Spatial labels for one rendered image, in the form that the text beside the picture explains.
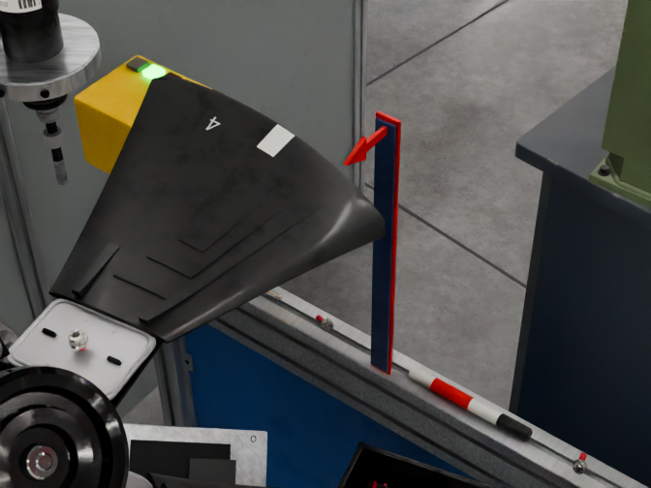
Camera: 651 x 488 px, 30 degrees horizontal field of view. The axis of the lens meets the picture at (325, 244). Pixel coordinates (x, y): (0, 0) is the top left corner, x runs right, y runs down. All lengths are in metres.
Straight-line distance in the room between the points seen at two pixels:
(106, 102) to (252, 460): 0.44
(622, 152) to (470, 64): 1.96
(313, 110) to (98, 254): 1.49
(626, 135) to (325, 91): 1.20
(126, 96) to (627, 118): 0.51
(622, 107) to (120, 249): 0.55
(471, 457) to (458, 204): 1.54
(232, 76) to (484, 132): 1.02
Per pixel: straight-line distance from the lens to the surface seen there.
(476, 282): 2.59
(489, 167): 2.88
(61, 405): 0.79
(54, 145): 0.72
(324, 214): 0.95
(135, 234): 0.91
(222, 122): 0.98
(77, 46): 0.69
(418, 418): 1.28
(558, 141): 1.35
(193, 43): 1.99
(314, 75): 2.32
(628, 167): 1.28
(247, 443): 1.03
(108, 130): 1.29
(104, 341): 0.86
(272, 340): 1.36
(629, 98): 1.23
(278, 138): 0.98
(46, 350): 0.87
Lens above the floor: 1.83
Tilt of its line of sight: 43 degrees down
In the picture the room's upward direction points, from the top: 1 degrees counter-clockwise
